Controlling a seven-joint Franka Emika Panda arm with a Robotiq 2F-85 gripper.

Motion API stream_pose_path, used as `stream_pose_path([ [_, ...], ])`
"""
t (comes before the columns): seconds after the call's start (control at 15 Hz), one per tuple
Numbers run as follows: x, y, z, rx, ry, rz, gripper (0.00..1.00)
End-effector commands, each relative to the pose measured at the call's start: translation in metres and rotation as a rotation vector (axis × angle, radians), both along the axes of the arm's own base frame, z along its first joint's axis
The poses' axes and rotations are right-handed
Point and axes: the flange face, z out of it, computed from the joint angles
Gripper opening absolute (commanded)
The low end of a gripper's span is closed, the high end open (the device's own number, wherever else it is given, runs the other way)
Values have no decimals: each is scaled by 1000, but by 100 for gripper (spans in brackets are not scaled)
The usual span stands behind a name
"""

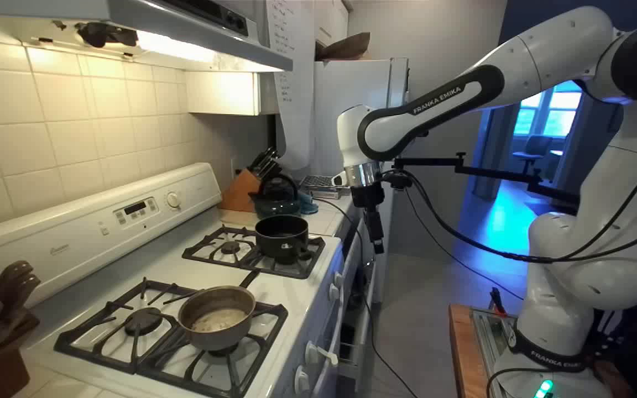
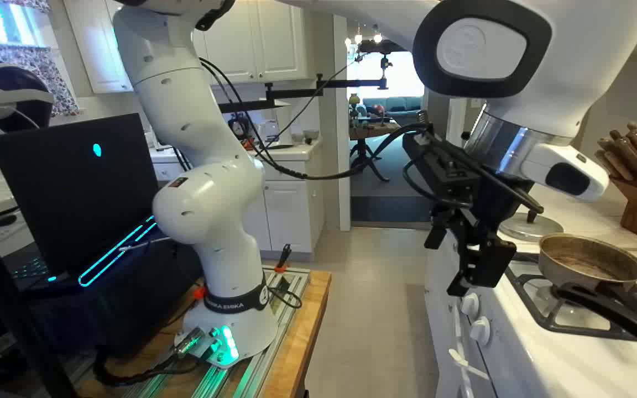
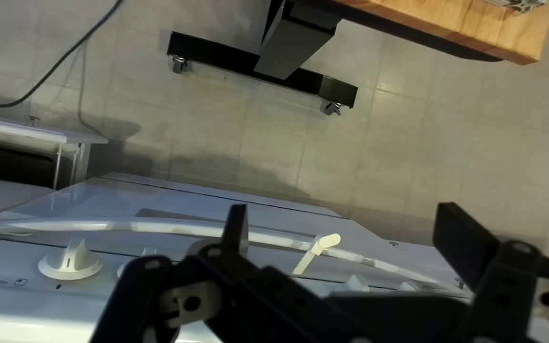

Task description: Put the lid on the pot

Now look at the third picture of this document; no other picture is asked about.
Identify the white gas stove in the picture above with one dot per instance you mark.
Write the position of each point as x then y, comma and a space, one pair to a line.
129, 203

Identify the white stove knob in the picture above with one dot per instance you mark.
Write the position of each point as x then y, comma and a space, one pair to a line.
316, 251
72, 262

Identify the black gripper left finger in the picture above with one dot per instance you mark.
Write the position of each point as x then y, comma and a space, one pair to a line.
263, 306

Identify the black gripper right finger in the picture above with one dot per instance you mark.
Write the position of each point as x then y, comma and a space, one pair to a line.
510, 293

